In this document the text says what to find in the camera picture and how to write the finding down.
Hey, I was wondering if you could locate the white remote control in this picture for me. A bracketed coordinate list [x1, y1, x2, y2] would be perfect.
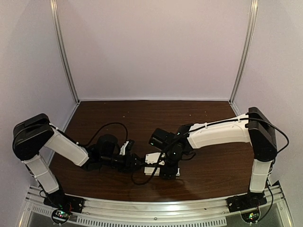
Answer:
[144, 166, 180, 177]

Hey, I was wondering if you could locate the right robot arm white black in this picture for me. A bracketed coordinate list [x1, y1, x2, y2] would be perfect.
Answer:
[144, 107, 277, 194]

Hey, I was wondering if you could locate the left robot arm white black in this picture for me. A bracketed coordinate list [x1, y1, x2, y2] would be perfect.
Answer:
[12, 113, 145, 194]

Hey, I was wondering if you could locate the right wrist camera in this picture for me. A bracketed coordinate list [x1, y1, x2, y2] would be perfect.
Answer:
[145, 152, 165, 166]

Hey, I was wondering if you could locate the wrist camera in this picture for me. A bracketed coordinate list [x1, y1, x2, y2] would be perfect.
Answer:
[145, 152, 165, 166]
[119, 140, 135, 156]

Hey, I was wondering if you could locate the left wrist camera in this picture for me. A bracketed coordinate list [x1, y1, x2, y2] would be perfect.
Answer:
[119, 140, 135, 156]

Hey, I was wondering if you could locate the left black braided cable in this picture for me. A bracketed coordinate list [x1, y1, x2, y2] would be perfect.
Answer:
[49, 122, 130, 148]

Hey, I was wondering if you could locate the black braided cable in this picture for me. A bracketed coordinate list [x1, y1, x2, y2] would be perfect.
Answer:
[130, 117, 290, 185]
[49, 122, 130, 148]

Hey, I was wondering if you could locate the front aluminium rail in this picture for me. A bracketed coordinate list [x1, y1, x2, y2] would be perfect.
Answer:
[17, 185, 294, 227]

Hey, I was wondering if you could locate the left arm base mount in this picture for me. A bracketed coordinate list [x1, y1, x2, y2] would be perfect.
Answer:
[44, 193, 85, 225]

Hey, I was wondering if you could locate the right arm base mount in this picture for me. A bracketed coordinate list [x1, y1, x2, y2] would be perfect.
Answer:
[226, 192, 267, 224]

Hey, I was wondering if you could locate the left aluminium frame post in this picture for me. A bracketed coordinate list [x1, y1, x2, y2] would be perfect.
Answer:
[50, 0, 80, 104]

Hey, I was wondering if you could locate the aluminium frame post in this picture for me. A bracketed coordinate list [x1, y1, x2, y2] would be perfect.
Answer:
[229, 0, 258, 104]
[50, 0, 80, 104]

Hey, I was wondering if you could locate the right black braided cable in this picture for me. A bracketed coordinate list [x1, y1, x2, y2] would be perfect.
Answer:
[130, 117, 290, 185]

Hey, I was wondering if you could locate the right aluminium frame post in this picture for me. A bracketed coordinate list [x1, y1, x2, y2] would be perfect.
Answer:
[229, 0, 258, 104]

